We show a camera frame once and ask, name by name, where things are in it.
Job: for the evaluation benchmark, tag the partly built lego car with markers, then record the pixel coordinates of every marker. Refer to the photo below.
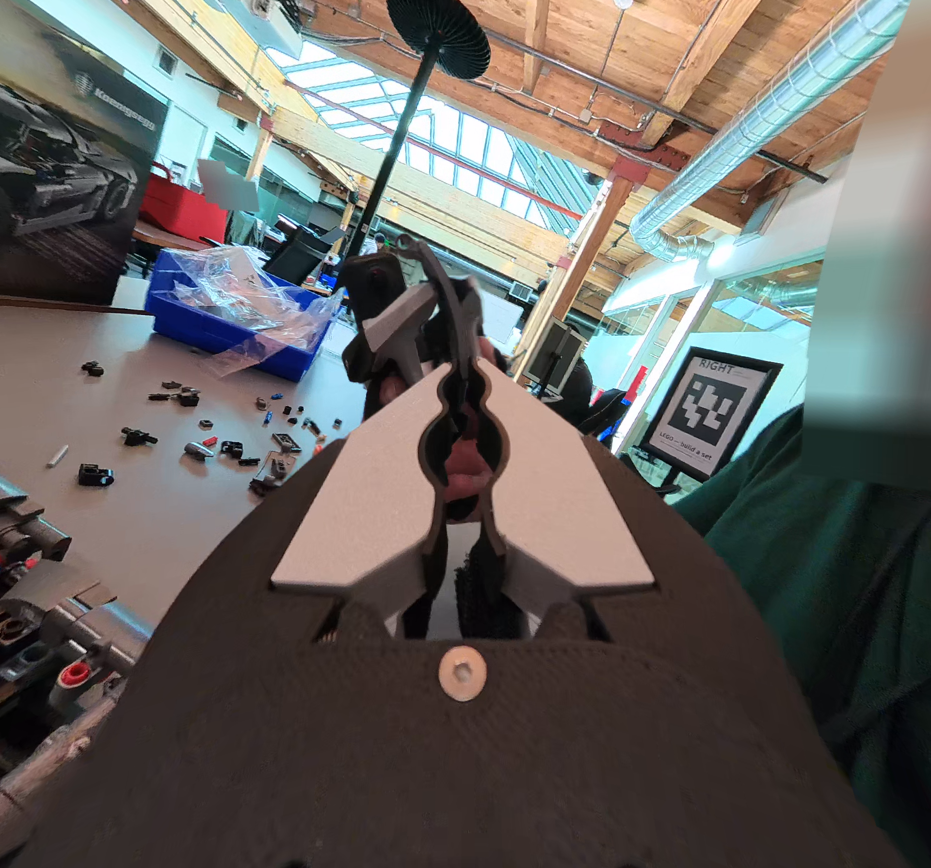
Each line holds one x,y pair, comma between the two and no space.
73,628

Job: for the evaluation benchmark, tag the scattered loose lego pieces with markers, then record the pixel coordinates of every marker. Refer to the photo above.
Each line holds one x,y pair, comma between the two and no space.
94,475

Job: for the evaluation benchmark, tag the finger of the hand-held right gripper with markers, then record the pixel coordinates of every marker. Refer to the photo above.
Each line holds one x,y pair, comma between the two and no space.
396,323

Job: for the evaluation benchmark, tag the dark grey curved lego panel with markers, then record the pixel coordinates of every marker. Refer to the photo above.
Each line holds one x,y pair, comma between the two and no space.
454,301

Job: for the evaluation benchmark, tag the person's right hand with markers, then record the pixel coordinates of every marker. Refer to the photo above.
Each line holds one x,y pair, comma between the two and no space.
469,468

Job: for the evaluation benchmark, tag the lego set box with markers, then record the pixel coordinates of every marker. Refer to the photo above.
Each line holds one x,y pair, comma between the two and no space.
73,155

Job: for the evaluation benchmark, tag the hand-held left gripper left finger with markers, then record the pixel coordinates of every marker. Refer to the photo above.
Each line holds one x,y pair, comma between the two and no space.
364,519

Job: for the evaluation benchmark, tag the black ribbed disc pole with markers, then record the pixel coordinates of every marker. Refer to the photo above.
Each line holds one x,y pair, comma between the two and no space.
440,25

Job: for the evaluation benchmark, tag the person's green sweater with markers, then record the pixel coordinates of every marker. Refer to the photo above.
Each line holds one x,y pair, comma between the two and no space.
836,592

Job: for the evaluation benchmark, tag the black office chair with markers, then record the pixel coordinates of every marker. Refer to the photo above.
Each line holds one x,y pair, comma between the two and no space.
298,257

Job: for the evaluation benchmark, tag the red tool case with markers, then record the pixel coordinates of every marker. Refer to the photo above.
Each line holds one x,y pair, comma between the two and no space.
174,214

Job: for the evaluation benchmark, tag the silver ventilation duct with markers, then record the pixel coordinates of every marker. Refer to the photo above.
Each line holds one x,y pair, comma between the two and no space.
800,83

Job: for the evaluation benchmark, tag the black computer monitor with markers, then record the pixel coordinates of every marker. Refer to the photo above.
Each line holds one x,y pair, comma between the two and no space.
553,355

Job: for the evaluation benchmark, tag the white ceiling unit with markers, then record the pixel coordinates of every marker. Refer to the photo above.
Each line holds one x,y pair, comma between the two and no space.
254,17

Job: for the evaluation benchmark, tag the framed black white marker sign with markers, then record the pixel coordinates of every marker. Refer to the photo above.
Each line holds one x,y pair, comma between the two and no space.
713,410

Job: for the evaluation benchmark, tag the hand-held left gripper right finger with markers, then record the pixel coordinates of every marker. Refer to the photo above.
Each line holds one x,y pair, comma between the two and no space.
567,519

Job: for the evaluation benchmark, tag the blue plastic bin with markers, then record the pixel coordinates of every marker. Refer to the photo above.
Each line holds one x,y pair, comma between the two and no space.
218,337

